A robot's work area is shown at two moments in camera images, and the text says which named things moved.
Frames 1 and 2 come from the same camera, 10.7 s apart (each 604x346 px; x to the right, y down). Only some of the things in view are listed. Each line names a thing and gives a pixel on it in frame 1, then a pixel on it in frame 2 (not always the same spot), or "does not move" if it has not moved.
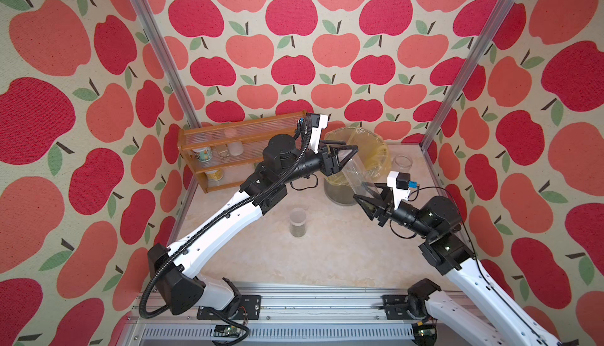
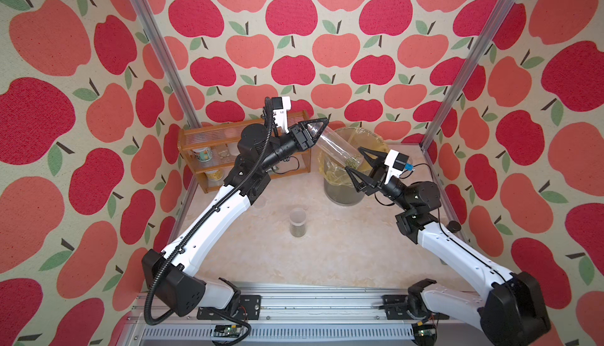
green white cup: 204,154 does not move
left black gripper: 333,164 -> 300,137
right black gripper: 382,211 -> 375,185
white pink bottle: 234,148 does not move
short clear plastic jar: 298,218 does not move
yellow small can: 215,174 does not move
